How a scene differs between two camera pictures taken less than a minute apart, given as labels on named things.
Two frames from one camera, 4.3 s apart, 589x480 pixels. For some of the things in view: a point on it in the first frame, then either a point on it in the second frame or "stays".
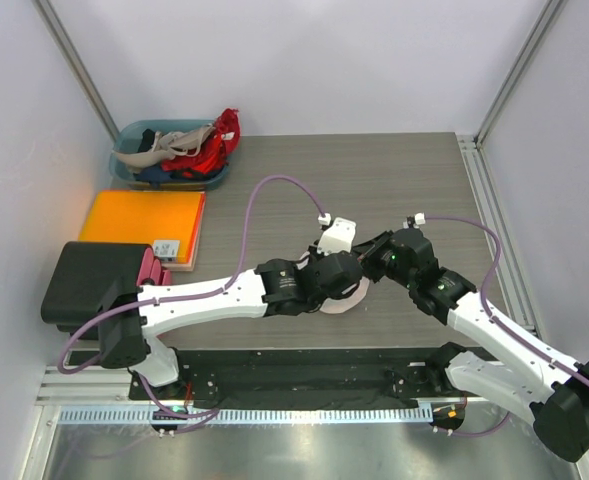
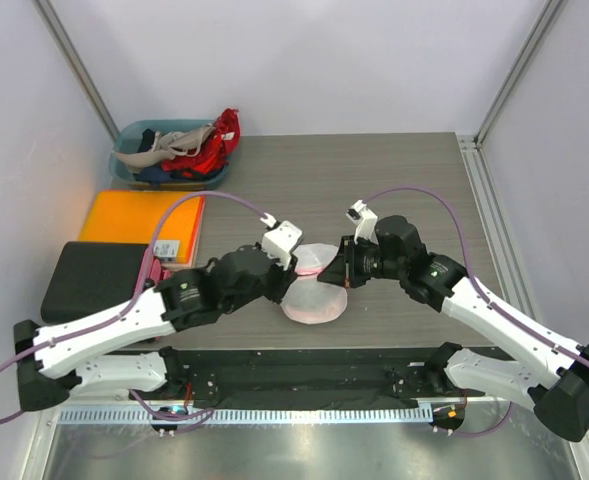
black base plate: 242,378 stays
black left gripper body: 315,256 → 272,286
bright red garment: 217,146 stays
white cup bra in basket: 168,146 stays
